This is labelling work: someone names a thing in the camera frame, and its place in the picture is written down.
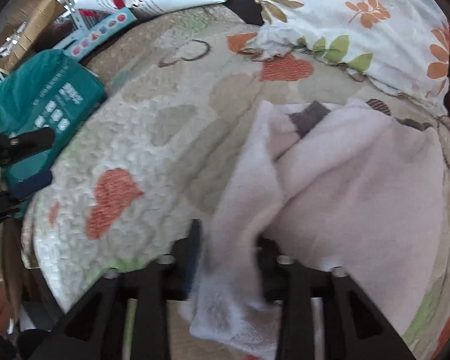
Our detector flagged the cardboard box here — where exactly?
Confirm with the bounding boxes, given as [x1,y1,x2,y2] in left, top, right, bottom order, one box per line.
[0,0,65,75]

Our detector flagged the white floral pillow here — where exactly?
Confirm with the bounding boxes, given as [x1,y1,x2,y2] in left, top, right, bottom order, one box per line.
[245,0,450,115]

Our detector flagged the pink floral knit cardigan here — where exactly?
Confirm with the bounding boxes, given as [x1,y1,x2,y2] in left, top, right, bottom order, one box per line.
[190,99,445,359]

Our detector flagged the teal tissue package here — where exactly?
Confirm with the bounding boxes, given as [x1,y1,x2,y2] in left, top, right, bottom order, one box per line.
[0,49,107,217]

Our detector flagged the quilted heart pattern bedspread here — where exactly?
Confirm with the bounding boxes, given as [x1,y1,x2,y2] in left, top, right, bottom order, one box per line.
[22,6,450,359]

